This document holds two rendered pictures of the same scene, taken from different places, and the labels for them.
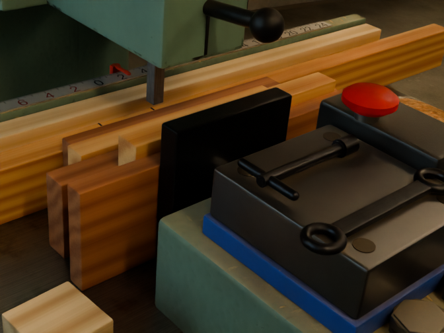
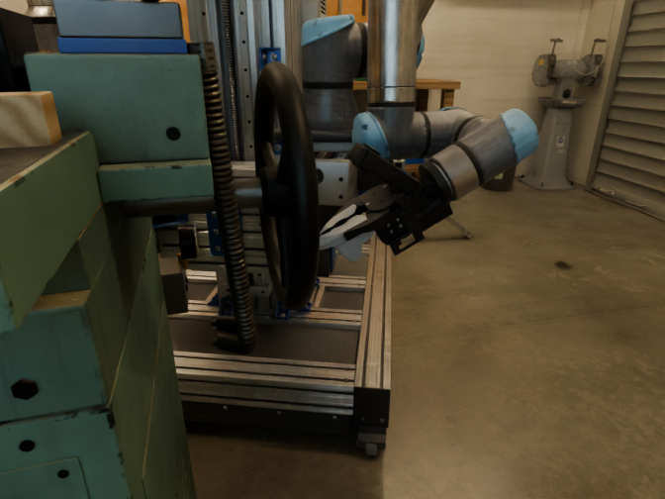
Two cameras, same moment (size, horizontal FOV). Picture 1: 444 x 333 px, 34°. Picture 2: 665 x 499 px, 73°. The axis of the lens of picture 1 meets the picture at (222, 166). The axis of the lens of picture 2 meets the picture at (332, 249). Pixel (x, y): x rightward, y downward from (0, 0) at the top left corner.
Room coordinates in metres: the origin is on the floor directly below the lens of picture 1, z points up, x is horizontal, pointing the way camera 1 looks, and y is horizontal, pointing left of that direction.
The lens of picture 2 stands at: (-0.08, 0.25, 0.95)
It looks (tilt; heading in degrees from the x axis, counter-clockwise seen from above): 22 degrees down; 298
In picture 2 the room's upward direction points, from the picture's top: straight up
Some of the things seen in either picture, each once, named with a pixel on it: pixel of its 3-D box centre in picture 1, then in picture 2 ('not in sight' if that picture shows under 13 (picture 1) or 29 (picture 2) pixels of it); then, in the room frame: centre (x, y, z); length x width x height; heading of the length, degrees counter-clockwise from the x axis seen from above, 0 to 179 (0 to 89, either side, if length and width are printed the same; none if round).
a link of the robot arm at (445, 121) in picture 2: not in sight; (450, 134); (0.11, -0.52, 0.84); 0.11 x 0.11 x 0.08; 44
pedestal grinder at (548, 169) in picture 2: not in sight; (557, 116); (0.08, -3.96, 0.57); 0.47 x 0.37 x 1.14; 36
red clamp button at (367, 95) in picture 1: (370, 99); not in sight; (0.35, -0.07, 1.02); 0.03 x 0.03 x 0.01
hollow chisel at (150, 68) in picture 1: (156, 69); not in sight; (0.47, 0.05, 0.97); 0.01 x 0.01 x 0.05; 44
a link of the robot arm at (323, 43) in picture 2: not in sight; (331, 49); (0.43, -0.71, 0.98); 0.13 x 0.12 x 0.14; 44
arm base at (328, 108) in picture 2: not in sight; (328, 104); (0.44, -0.70, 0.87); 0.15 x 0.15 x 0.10
